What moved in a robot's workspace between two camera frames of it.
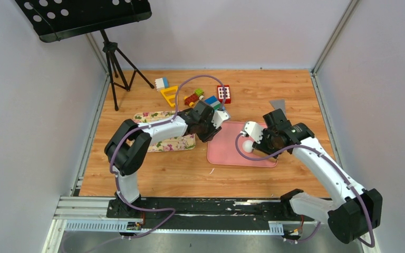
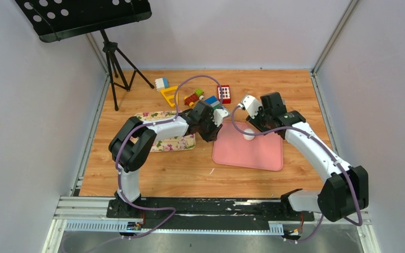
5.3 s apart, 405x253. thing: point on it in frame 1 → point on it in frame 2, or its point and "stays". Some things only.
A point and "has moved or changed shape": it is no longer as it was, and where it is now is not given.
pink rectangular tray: (221, 149) stays
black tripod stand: (126, 67) stays
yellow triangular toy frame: (167, 97) stays
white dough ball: (248, 146) has moved or changed shape
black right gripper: (260, 146) → (254, 122)
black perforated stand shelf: (55, 19) stays
